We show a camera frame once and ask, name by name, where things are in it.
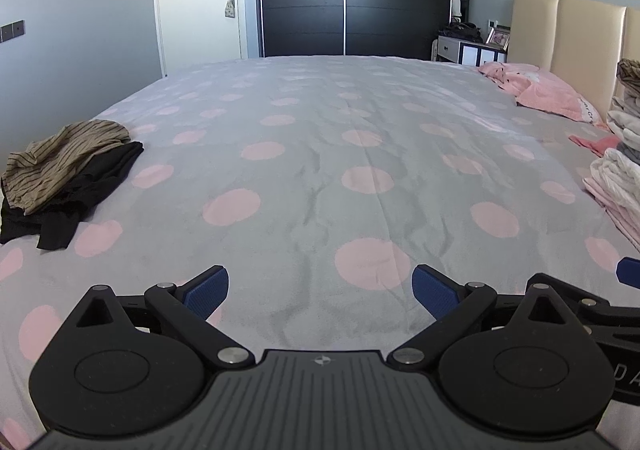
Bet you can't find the stack of folded clothes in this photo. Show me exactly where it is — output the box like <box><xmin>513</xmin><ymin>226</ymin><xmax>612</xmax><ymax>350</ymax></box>
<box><xmin>582</xmin><ymin>58</ymin><xmax>640</xmax><ymax>252</ymax></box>

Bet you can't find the pink pillow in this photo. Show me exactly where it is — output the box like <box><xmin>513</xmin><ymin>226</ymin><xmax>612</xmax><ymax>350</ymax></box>
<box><xmin>477</xmin><ymin>61</ymin><xmax>609</xmax><ymax>124</ymax></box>

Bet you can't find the white nightstand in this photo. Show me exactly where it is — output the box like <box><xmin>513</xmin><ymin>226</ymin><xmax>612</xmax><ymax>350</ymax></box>
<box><xmin>432</xmin><ymin>34</ymin><xmax>508</xmax><ymax>66</ymax></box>

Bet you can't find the small pink cloth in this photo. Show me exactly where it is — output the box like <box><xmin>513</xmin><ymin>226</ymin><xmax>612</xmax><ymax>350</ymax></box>
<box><xmin>569</xmin><ymin>133</ymin><xmax>621</xmax><ymax>159</ymax></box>

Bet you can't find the dark wall switch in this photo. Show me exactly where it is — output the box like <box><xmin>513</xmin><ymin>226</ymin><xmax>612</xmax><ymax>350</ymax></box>
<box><xmin>0</xmin><ymin>19</ymin><xmax>26</xmax><ymax>44</ymax></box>

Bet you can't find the beige padded headboard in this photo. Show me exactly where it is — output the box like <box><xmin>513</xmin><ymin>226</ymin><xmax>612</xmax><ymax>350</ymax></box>
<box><xmin>506</xmin><ymin>0</ymin><xmax>640</xmax><ymax>123</ymax></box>

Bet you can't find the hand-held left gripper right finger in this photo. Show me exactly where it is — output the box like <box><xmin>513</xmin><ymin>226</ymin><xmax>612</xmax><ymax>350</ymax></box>
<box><xmin>387</xmin><ymin>264</ymin><xmax>588</xmax><ymax>367</ymax></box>

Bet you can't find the black garment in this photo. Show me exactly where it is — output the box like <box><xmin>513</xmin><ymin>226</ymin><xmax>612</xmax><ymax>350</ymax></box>
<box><xmin>0</xmin><ymin>140</ymin><xmax>145</xmax><ymax>251</ymax></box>

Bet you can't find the grey bed with pink dots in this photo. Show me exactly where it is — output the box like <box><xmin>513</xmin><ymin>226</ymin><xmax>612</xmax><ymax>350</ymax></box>
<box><xmin>0</xmin><ymin>54</ymin><xmax>640</xmax><ymax>450</ymax></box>

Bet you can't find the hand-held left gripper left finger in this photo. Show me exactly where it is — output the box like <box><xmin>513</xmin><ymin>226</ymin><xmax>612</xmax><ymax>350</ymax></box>
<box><xmin>75</xmin><ymin>266</ymin><xmax>253</xmax><ymax>368</ymax></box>

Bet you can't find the white door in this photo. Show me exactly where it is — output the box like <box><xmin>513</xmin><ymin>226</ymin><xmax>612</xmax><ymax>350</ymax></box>
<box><xmin>152</xmin><ymin>0</ymin><xmax>249</xmax><ymax>78</ymax></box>

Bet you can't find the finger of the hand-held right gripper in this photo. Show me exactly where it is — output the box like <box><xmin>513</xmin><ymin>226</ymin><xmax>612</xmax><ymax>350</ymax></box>
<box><xmin>575</xmin><ymin>257</ymin><xmax>640</xmax><ymax>327</ymax></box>

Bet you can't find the brown striped garment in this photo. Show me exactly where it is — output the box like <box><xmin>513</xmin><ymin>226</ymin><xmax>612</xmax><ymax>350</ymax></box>
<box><xmin>1</xmin><ymin>120</ymin><xmax>132</xmax><ymax>216</ymax></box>

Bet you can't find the dark bag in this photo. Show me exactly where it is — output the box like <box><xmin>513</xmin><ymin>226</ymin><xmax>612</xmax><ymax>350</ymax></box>
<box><xmin>440</xmin><ymin>19</ymin><xmax>485</xmax><ymax>44</ymax></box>

